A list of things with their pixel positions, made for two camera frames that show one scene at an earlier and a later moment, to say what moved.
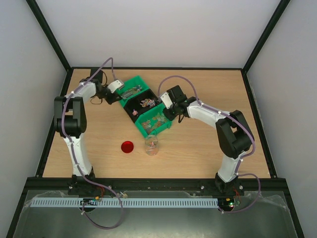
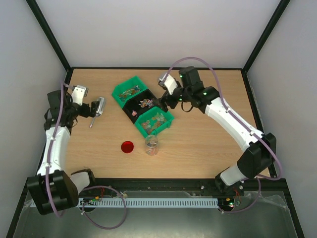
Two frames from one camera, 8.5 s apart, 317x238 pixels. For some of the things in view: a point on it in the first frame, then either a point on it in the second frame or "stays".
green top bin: [131, 88] stays
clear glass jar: [151, 145] stays
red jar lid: [127, 147] stays
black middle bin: [142, 104] stays
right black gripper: [169, 113] to [169, 99]
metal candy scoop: [127, 93] to [100, 109]
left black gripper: [115, 97] to [87, 113]
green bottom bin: [154, 121] stays
